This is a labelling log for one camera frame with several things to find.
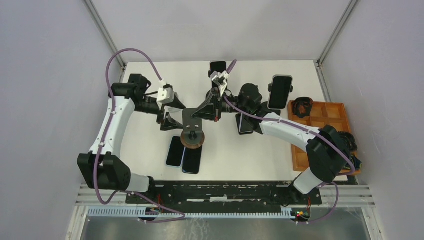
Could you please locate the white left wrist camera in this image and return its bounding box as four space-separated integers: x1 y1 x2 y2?
156 84 175 109

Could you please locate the wooden base black phone stand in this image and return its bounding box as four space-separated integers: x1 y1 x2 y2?
180 108 205 150

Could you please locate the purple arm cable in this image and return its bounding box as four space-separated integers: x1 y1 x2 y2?
92 48 187 225
221 58 356 225

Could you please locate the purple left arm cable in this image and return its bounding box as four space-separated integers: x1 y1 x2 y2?
92 48 187 225

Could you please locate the white framed small phone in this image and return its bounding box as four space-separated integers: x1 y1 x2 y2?
235 113 254 136

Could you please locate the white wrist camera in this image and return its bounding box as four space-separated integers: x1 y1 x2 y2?
156 84 175 109
210 70 230 97

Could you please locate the light blue cased phone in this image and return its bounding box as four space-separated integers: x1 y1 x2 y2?
165 136 185 168

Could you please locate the black cable bundle top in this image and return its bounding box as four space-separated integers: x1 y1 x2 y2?
291 96 315 119

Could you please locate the black cable bundle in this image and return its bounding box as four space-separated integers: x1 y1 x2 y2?
347 152 363 173
291 96 315 119
337 131 359 153

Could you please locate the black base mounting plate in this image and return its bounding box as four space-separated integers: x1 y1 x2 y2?
145 180 323 214

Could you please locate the white slotted cable duct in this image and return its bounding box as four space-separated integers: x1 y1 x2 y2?
87 206 301 220

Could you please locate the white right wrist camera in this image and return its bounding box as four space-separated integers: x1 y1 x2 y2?
210 70 230 97

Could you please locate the black round right stand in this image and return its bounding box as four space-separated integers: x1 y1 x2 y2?
261 100 282 117

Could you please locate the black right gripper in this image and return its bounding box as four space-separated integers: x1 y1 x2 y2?
191 87 250 122

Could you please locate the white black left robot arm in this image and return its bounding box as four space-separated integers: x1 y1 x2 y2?
77 73 186 204

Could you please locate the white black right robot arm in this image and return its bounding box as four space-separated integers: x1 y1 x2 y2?
183 83 355 204

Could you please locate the orange compartment tray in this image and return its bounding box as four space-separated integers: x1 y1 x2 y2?
286 100 362 177

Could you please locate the white cased phone on stand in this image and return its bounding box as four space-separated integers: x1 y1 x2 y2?
267 74 293 110

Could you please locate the black phone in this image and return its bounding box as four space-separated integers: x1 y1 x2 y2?
208 61 229 78
182 146 203 175

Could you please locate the black cable bundle lower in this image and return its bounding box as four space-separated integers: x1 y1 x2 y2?
347 152 363 173

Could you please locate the black cable bundle middle right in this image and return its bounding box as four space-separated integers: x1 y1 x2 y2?
337 131 359 153

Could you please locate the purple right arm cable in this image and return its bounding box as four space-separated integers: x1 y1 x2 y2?
221 58 356 225

